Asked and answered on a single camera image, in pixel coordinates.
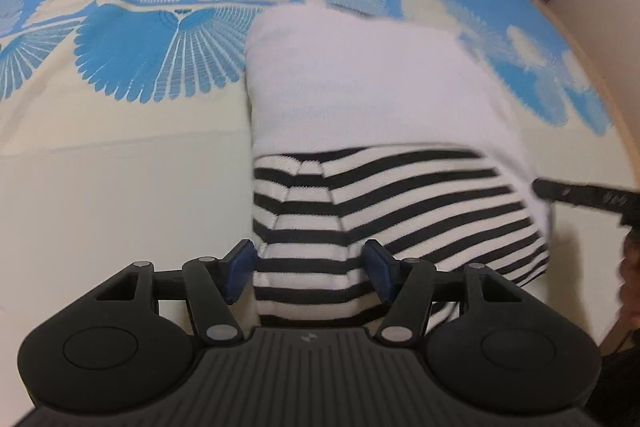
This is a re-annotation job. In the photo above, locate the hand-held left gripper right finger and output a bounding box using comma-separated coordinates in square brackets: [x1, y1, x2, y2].
[363, 239, 523, 348]

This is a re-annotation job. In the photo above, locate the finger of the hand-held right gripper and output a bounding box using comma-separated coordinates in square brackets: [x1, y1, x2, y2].
[532, 177, 632, 212]

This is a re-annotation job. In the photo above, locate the striped shirt with white vest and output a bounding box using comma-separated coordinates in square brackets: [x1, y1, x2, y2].
[242, 2, 556, 329]

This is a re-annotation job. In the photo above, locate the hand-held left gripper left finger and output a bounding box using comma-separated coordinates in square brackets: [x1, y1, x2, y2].
[92, 239, 257, 348]

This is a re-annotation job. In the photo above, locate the blue printed bed sheet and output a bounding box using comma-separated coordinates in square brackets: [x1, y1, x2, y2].
[0, 0, 632, 343]

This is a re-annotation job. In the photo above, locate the person's right hand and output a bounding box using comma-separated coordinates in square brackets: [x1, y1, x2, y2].
[618, 227, 640, 324]

